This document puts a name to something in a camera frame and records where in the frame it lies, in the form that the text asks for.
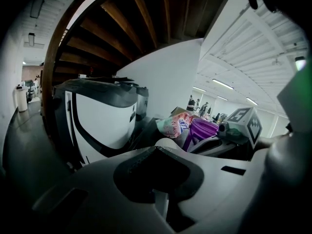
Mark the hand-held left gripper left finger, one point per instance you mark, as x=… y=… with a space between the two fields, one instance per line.
x=97 y=199

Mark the pink detergent refill bag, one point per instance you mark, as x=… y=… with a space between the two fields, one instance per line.
x=173 y=128

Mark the open cardboard box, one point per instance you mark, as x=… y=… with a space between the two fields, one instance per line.
x=179 y=111

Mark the white and black appliance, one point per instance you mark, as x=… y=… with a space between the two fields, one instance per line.
x=102 y=121

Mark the white bin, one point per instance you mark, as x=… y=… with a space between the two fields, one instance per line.
x=22 y=99

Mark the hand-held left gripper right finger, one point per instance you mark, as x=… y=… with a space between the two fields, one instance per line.
x=219 y=184

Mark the purple plastic tub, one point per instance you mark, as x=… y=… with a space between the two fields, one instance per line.
x=204 y=129

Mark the person's right forearm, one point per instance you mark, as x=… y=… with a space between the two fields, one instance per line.
x=270 y=142

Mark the wooden staircase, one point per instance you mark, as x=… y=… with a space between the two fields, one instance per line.
x=122 y=21

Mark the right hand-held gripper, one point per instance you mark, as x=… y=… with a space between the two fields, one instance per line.
x=243 y=121

